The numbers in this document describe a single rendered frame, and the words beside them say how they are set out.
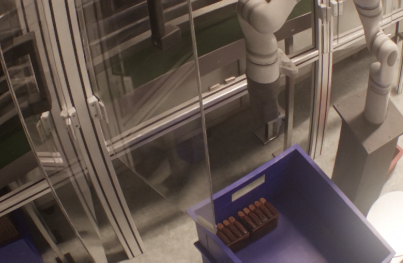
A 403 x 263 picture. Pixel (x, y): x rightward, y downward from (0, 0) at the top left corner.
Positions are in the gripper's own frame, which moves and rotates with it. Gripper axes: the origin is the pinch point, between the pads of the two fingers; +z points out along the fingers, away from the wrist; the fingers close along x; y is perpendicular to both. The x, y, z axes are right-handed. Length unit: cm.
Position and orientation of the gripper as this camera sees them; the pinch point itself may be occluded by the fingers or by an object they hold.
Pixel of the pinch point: (273, 126)
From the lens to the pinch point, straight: 127.9
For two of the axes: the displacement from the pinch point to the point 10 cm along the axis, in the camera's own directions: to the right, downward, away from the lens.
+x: 3.9, 6.4, -6.6
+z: 0.9, 6.8, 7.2
